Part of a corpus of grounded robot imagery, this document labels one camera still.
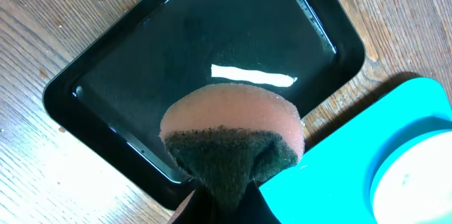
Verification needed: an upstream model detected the black water tray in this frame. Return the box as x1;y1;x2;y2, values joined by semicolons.
42;0;365;210

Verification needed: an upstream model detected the pink and black sponge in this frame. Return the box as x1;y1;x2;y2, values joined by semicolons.
160;83;305;213

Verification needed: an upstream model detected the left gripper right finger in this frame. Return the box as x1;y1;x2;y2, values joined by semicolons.
239;182;280;224

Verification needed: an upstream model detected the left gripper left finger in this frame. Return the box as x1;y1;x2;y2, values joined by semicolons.
171;185;221;224

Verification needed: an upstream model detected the teal plastic tray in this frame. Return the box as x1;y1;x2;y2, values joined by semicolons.
260;78;451;223

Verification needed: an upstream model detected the white plate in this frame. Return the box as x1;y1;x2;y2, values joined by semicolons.
370;130;451;224

